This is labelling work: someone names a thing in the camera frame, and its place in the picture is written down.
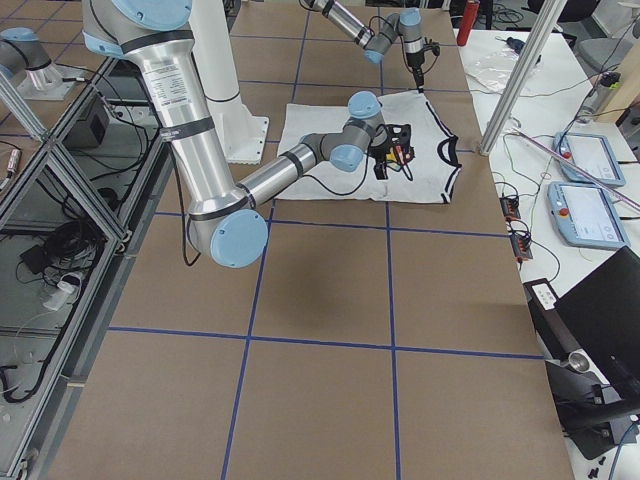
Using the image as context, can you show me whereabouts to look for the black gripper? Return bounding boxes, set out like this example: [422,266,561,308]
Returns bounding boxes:
[408,50,425,93]
[370,124,415,181]

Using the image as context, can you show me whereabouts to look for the grey cartoon print t-shirt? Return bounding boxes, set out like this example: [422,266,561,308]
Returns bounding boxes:
[278,90,461,204]

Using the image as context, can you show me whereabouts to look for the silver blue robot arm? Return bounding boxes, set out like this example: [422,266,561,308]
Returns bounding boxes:
[299,0,440,93]
[82,1,393,268]

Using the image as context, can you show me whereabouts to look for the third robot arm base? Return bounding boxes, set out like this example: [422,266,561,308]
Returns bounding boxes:
[1,27,75,101]

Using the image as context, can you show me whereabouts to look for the clear plastic sheet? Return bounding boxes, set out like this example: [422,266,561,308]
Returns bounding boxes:
[466,49,519,93]

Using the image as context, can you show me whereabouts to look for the red cylinder bottle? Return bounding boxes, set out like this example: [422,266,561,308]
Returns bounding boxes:
[456,0,480,47]

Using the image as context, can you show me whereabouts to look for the far blue teach pendant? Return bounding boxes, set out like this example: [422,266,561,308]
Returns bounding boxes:
[553,132,626,187]

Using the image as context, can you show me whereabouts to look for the blue teach pendant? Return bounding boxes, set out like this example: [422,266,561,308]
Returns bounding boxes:
[553,132,626,187]
[547,181,630,250]

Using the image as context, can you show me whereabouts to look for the near blue teach pendant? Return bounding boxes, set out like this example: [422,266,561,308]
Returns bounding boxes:
[547,181,630,250]

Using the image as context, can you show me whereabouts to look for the black laptop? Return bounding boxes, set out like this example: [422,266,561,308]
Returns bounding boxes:
[555,247,639,395]

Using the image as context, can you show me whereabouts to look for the steel cup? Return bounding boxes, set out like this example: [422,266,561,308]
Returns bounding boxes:
[567,350,591,374]

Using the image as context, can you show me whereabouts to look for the black box under table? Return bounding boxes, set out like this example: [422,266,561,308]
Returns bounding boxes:
[63,97,109,149]

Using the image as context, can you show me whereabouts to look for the aluminium frame post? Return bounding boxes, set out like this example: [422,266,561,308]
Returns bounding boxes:
[478,0,567,156]

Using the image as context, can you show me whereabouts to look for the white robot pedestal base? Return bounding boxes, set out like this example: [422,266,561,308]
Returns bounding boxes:
[189,0,269,164]

